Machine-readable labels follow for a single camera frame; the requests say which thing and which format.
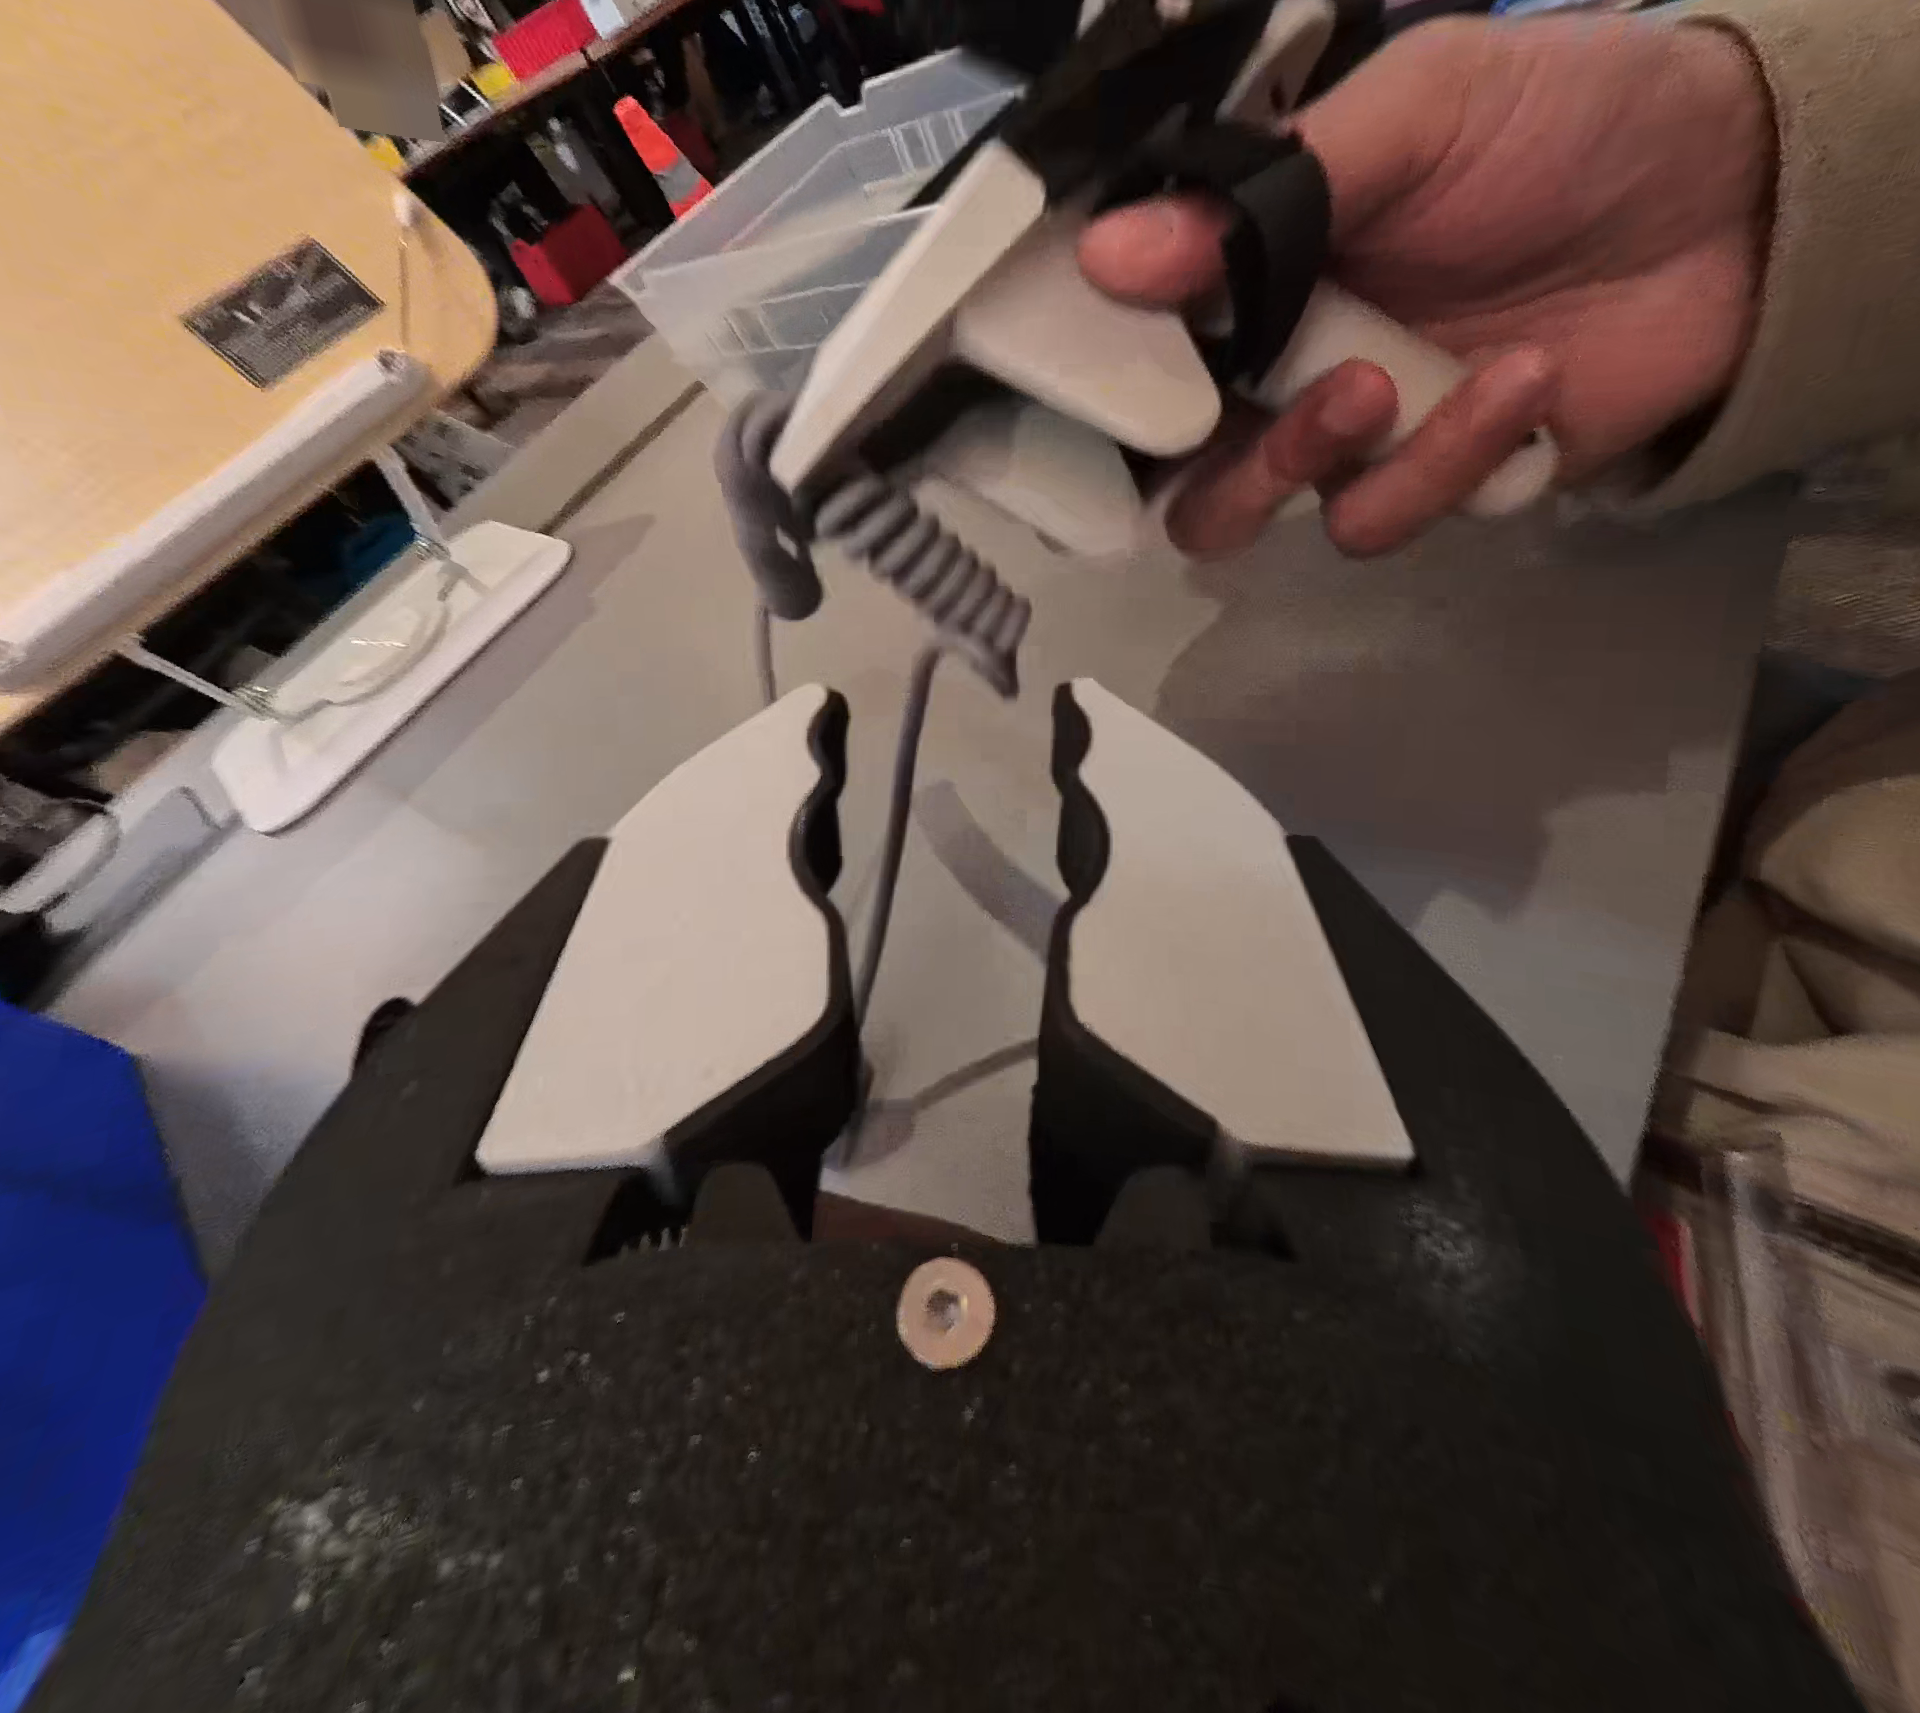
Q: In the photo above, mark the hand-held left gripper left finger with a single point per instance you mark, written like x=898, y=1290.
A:
x=675, y=992

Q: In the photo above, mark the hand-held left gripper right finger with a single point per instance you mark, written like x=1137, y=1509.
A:
x=1231, y=992

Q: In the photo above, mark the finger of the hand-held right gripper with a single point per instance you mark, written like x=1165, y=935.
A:
x=1051, y=482
x=900, y=318

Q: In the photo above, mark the clear plastic bin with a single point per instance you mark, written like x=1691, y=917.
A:
x=794, y=228

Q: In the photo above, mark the blue plastic bin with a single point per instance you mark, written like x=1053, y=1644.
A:
x=74, y=1293

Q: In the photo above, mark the person's right hand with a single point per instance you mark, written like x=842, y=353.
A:
x=1575, y=199

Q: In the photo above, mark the orange traffic cone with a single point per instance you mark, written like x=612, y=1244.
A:
x=660, y=152

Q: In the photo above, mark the red plastic bin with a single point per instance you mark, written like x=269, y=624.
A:
x=571, y=254
x=542, y=37

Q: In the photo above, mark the wooden book stand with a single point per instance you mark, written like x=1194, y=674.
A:
x=151, y=243

